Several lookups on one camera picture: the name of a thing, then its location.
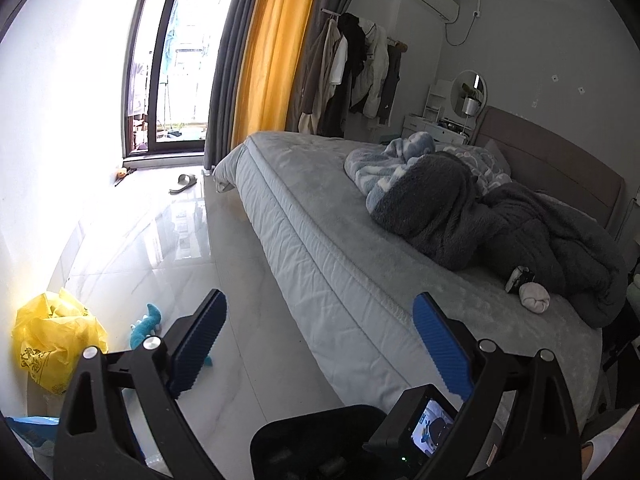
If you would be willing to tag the yellow plastic bag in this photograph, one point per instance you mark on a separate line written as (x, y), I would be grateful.
(55, 345)

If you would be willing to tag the clothes rack pole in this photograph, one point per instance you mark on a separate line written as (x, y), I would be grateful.
(400, 45)

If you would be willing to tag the black-framed glass sliding door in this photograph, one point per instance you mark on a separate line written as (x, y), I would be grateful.
(185, 60)

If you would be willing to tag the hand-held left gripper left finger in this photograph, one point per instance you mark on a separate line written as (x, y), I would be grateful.
(197, 345)

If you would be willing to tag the dark grey fluffy blanket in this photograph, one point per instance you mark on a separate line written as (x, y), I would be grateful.
(450, 210)

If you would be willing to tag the yellow curtain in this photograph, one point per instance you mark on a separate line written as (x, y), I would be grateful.
(275, 60)

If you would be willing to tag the brown upholstered headboard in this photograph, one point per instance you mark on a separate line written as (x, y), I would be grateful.
(550, 160)

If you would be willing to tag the grey curtain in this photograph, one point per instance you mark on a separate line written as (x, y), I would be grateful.
(320, 10)
(230, 60)

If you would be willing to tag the white jacket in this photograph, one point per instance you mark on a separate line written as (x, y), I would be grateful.
(375, 75)

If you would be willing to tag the bed with grey sheet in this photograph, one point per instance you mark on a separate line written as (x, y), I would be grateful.
(320, 240)

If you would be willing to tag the grey slipper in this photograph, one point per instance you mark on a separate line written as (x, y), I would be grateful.
(185, 183)

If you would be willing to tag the beige coat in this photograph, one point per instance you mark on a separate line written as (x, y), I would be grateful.
(317, 75)

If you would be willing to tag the black printed packet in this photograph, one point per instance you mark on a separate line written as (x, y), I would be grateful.
(520, 277)

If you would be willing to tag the white desk organiser shelf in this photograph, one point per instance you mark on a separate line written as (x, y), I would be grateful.
(440, 97)

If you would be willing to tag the white cylinder lamp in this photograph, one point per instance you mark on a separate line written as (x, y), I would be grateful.
(470, 105)

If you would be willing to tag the white rolled sock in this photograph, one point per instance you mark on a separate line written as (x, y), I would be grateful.
(534, 299)

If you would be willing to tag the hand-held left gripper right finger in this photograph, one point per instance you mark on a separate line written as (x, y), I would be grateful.
(442, 345)

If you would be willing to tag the blue cloud-print blanket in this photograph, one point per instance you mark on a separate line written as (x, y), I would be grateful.
(395, 160)

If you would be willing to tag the blue dinosaur plush toy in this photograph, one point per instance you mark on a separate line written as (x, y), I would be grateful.
(145, 327)

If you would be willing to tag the white shirt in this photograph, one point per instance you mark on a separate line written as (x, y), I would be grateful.
(339, 62)

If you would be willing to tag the dark grey pants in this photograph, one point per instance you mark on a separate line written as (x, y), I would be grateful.
(392, 85)

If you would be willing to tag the white vanity table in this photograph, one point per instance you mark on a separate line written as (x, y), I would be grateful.
(425, 127)

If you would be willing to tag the blue plastic packet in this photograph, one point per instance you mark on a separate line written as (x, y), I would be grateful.
(30, 432)

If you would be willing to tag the grey pillow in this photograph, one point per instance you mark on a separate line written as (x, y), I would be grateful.
(500, 155)

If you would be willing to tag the person's white garment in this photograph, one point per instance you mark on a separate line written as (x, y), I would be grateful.
(612, 435)

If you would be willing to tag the pale green object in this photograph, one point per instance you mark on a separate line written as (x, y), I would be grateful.
(635, 281)

